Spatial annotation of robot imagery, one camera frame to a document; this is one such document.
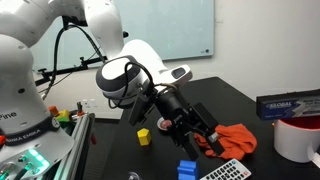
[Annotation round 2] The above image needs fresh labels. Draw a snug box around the white remote control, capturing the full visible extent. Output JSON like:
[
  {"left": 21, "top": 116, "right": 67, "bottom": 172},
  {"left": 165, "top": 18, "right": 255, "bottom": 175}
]
[{"left": 199, "top": 158, "right": 253, "bottom": 180}]

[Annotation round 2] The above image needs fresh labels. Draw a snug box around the yellow pentagon block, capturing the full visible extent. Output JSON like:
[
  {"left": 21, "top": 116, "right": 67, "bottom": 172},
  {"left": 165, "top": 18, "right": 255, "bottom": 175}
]
[{"left": 136, "top": 127, "right": 152, "bottom": 147}]

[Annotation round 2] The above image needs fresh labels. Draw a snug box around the small orange toy block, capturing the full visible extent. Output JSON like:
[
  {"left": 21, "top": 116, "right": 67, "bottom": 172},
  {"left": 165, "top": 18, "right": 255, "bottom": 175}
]
[{"left": 48, "top": 105, "right": 60, "bottom": 117}]

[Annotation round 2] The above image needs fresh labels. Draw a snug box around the dark blue foil box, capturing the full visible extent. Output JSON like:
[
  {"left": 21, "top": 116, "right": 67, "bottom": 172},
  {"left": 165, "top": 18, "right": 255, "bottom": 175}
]
[{"left": 256, "top": 88, "right": 320, "bottom": 121}]

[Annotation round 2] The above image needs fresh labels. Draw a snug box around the clear glass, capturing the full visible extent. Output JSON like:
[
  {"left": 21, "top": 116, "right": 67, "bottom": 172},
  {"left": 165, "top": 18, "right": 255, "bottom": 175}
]
[{"left": 127, "top": 171, "right": 143, "bottom": 180}]

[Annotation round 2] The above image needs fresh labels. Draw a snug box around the glass whiteboard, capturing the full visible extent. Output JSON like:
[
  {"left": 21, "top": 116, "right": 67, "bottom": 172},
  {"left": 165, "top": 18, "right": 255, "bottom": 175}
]
[{"left": 29, "top": 0, "right": 215, "bottom": 73}]

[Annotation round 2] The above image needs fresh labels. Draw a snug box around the white mug red inside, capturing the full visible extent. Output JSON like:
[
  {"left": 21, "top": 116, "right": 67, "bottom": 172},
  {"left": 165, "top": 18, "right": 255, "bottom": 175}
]
[{"left": 273, "top": 116, "right": 320, "bottom": 169}]

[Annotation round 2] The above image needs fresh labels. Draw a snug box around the black clamp red base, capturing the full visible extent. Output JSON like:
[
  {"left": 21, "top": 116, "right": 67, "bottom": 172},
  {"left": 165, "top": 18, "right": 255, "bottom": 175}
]
[{"left": 76, "top": 101, "right": 86, "bottom": 117}]

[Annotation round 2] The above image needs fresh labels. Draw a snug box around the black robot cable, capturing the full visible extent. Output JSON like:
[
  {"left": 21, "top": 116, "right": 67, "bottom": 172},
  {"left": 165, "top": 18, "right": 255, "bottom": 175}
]
[{"left": 41, "top": 23, "right": 178, "bottom": 109}]

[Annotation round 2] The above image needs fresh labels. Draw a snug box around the blue star block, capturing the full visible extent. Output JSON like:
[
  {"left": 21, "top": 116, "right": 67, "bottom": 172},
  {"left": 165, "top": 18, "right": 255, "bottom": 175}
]
[{"left": 176, "top": 159, "right": 200, "bottom": 180}]

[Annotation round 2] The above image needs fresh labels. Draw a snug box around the small white red dish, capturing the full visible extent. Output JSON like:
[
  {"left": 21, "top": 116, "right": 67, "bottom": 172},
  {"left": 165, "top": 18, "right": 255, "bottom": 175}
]
[{"left": 156, "top": 116, "right": 173, "bottom": 132}]

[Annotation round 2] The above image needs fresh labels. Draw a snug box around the aluminium frame rail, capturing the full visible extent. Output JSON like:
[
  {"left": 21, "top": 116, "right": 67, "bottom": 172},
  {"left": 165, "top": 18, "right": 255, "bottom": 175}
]
[{"left": 53, "top": 112, "right": 98, "bottom": 180}]

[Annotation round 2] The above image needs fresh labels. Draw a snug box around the orange cloth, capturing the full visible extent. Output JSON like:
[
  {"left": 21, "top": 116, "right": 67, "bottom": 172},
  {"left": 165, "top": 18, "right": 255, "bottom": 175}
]
[{"left": 194, "top": 123, "right": 258, "bottom": 161}]

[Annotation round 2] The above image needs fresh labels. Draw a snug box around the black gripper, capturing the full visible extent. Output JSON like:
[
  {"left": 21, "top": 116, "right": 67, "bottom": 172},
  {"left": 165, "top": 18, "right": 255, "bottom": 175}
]
[{"left": 154, "top": 88, "right": 226, "bottom": 162}]

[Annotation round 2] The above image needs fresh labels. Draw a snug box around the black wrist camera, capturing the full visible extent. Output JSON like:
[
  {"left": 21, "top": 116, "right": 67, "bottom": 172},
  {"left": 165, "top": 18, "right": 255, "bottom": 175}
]
[{"left": 127, "top": 91, "right": 157, "bottom": 127}]

